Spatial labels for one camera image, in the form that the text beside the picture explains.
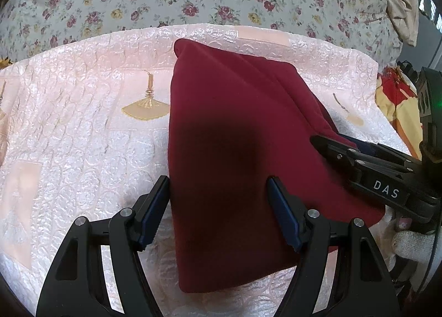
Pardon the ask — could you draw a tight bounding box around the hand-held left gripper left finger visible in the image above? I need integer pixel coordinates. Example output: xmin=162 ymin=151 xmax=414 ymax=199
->
xmin=35 ymin=175 xmax=171 ymax=317

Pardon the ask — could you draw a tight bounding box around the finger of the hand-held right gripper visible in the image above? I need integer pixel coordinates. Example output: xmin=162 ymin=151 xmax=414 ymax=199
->
xmin=336 ymin=134 xmax=423 ymax=173
xmin=310 ymin=135 xmax=441 ymax=222

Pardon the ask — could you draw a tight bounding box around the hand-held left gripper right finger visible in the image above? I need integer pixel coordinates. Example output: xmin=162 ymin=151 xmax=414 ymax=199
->
xmin=267 ymin=176 xmax=403 ymax=317

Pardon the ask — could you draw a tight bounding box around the dark red garment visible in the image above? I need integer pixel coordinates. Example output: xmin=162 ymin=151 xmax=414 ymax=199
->
xmin=167 ymin=38 xmax=385 ymax=295

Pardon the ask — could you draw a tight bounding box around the person's right hand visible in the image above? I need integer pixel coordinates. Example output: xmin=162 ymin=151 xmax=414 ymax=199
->
xmin=392 ymin=218 xmax=436 ymax=264

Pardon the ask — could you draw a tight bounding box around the pink quilted blanket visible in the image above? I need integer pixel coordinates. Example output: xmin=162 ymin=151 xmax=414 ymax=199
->
xmin=0 ymin=25 xmax=420 ymax=317

